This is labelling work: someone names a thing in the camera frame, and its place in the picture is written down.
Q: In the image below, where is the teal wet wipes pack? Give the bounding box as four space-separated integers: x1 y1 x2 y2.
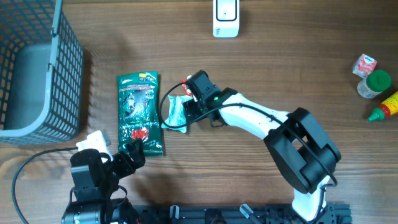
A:
161 95 193 133

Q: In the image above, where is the green snack bag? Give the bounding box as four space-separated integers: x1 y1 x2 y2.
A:
116 71 164 157

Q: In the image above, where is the red Kleenex tissue pack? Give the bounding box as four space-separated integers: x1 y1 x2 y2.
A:
353 54 377 78

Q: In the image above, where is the green-lid spice jar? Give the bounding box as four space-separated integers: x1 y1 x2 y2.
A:
357 70 392 99

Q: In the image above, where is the red sauce bottle green cap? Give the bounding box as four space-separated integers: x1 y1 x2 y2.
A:
368 92 397 121

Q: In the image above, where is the red Nescafe coffee stick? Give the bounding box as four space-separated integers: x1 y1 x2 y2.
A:
181 80 193 97

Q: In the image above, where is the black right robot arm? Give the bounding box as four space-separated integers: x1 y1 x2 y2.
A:
183 70 341 223

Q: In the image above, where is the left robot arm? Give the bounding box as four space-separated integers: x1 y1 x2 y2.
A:
61 139 146 224

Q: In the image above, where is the white barcode scanner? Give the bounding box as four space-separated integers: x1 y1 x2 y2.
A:
213 0 240 38

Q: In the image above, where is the grey plastic mesh basket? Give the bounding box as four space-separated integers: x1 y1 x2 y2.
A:
1 0 84 145

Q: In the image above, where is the black left camera cable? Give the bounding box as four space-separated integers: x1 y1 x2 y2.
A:
11 147 78 224

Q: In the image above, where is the black camera cable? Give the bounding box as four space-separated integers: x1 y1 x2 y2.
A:
159 81 338 224
11 147 78 224

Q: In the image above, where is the black right camera cable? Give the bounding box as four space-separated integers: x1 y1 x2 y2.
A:
159 81 338 224

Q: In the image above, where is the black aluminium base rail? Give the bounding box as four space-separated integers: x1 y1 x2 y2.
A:
134 203 353 224

